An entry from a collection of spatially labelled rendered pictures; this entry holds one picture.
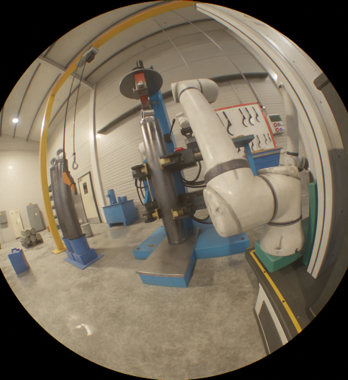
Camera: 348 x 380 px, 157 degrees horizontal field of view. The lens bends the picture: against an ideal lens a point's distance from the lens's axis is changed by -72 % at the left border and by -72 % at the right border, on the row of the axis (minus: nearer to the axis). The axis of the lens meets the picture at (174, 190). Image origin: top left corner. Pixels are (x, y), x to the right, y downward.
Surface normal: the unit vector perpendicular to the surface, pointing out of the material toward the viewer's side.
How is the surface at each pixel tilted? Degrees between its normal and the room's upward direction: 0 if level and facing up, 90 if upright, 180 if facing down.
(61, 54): 173
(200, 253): 90
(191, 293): 0
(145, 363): 0
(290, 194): 88
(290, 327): 0
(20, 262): 90
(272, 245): 71
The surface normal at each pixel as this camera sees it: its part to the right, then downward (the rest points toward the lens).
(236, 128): -0.30, 0.11
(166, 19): 0.20, 0.98
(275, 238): -0.91, -0.10
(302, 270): -0.24, -0.97
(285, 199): -0.07, 0.07
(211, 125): -0.25, -0.25
